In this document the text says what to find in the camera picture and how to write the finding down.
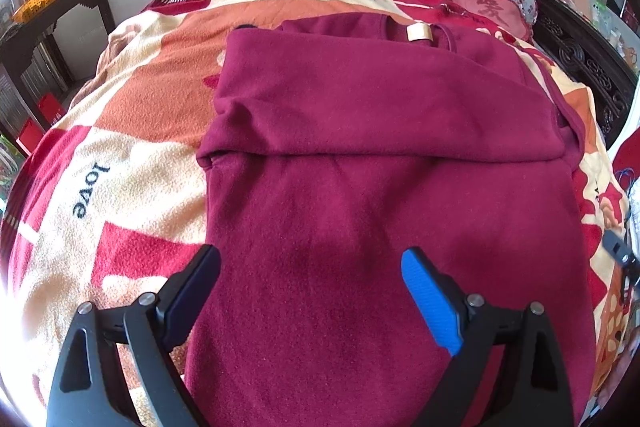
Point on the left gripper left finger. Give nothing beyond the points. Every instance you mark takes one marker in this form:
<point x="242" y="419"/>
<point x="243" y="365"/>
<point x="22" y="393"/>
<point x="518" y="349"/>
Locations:
<point x="89" y="386"/>

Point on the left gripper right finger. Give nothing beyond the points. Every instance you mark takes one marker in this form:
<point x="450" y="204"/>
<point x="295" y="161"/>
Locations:
<point x="531" y="387"/>

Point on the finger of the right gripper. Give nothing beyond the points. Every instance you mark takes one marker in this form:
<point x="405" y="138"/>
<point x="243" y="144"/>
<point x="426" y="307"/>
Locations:
<point x="623" y="256"/>

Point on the dark red sweater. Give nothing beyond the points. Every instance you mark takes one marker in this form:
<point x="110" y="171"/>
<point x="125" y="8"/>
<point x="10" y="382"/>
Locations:
<point x="338" y="143"/>

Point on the dark carved wooden headboard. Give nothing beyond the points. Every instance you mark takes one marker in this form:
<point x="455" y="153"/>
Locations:
<point x="587" y="57"/>

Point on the orange red patterned blanket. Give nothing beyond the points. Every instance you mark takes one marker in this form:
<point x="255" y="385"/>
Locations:
<point x="113" y="200"/>

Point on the right red heart pillow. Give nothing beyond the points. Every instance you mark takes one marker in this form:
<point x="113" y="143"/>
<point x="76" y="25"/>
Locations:
<point x="504" y="13"/>

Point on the yellow basket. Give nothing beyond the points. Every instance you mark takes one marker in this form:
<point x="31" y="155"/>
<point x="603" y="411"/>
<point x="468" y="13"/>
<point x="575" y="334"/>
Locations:
<point x="29" y="9"/>

